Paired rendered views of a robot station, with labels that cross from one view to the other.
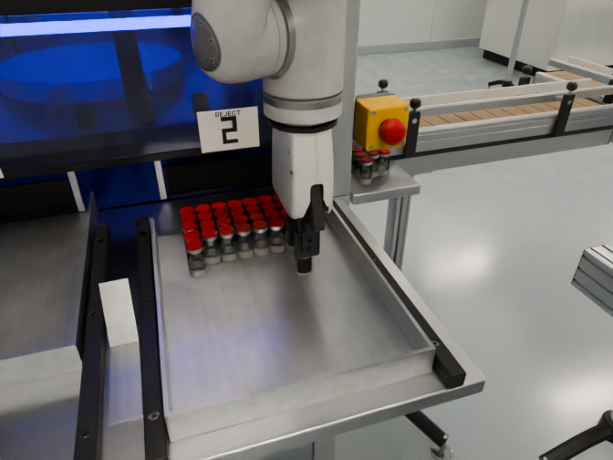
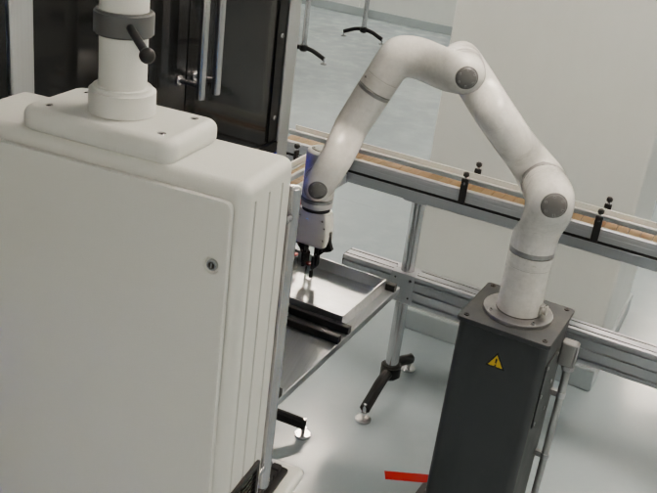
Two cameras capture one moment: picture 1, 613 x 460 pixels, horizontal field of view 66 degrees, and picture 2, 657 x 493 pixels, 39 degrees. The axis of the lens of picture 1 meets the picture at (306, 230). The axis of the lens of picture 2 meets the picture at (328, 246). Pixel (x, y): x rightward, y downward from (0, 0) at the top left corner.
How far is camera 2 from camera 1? 2.07 m
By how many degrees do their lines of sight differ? 42
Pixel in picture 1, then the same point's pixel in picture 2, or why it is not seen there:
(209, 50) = (322, 192)
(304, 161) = (328, 223)
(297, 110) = (327, 205)
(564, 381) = (342, 364)
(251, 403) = (355, 309)
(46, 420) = (299, 338)
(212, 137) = not seen: hidden behind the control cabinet
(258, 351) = (331, 303)
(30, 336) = not seen: hidden behind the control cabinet
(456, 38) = not seen: outside the picture
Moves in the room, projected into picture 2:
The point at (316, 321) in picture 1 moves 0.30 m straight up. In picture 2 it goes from (335, 290) to (350, 186)
